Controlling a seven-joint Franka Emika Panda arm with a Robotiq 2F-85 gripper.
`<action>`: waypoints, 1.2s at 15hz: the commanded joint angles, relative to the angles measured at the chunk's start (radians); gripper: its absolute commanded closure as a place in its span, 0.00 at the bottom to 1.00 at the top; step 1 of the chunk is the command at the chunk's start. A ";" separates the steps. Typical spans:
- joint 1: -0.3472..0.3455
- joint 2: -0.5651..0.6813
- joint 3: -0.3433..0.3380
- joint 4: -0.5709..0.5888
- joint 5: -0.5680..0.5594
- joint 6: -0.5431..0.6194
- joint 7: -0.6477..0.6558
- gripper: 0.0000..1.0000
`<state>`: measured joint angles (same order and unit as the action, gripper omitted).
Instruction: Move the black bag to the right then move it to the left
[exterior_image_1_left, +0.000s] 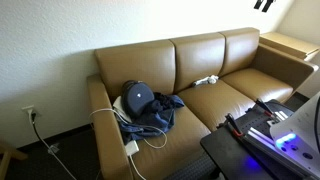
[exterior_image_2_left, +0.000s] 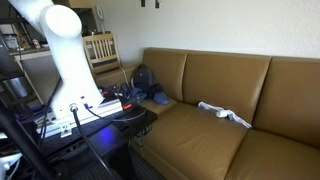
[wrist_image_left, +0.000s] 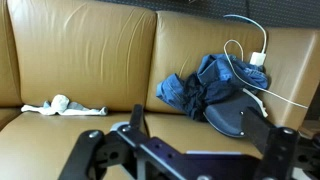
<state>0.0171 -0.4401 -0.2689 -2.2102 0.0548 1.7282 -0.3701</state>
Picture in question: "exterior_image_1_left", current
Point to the black round bag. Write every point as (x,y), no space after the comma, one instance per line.
(136,96)

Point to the light wooden side table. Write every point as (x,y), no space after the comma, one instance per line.
(286,43)

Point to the white sock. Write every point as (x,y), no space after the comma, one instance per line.
(206,80)

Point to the brown leather sofa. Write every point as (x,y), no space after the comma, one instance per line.
(206,100)

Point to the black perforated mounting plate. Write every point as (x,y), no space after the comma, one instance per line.
(256,121)

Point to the dark navy garment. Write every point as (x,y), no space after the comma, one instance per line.
(163,100)

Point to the blue denim jeans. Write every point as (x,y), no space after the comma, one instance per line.
(160,120)

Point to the black robot table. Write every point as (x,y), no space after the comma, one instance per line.
(226,156)

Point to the white power adapter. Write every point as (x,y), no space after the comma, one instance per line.
(132,147)

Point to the wooden chair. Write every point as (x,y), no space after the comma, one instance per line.
(6,156)

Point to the grey aluminium base plate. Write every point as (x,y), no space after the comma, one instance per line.
(266,143)

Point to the white wall outlet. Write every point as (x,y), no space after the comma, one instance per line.
(27,109)

